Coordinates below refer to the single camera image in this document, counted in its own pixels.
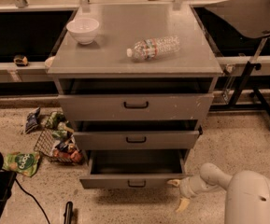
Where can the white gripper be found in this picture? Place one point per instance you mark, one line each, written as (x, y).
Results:
(185, 188)

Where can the white ceramic bowl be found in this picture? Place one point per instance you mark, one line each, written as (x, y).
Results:
(83, 30)

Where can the black handle bottom edge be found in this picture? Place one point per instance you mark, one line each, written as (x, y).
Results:
(68, 213)

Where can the red snack packets in basket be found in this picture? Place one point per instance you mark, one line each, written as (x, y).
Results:
(68, 152)

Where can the green packets on floor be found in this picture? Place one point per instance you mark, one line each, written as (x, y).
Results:
(60, 127)

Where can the clear plastic water bottle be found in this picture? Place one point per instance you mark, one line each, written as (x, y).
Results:
(152, 48)

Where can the grey middle drawer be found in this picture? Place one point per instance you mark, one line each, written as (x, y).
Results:
(136, 140)

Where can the wire mesh basket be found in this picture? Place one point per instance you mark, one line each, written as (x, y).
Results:
(45, 143)

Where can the grey drawer cabinet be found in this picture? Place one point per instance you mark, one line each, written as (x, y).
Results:
(103, 67)

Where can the blue snack bag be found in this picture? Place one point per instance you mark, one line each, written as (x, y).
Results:
(32, 120)

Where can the grey bottom drawer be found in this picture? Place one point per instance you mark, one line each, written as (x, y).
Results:
(134, 169)

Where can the grey drawer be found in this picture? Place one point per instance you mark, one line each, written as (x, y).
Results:
(135, 107)
(134, 169)
(136, 140)

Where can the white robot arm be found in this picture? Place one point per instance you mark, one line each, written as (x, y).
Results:
(247, 198)

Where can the small yellow black tape measure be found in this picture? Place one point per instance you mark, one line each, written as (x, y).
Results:
(20, 60)

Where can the green snack bag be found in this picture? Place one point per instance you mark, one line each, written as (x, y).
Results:
(22, 163)

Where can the grey top drawer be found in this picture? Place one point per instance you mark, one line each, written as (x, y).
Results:
(135, 107)

